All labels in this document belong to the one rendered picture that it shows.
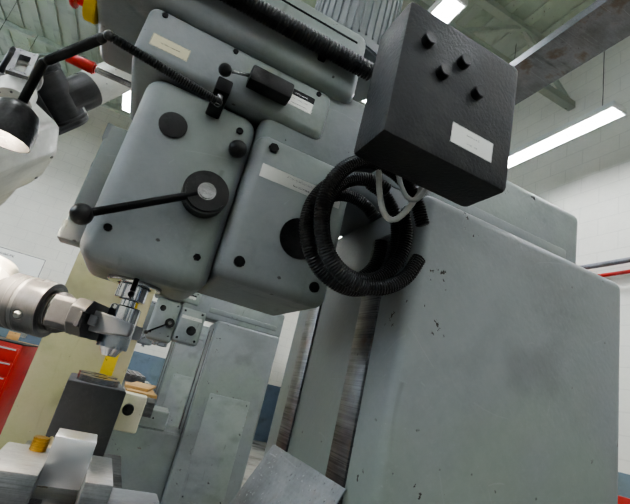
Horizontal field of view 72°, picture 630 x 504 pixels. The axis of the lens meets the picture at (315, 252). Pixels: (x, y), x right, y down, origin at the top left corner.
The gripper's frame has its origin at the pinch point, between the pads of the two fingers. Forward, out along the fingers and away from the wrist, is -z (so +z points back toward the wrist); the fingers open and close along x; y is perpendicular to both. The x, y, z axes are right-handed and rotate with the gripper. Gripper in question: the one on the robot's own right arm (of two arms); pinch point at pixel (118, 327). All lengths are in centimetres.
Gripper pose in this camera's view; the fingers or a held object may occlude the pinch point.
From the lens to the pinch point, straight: 76.2
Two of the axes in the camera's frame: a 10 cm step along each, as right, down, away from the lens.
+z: -9.7, -2.5, 0.0
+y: -2.4, 9.2, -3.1
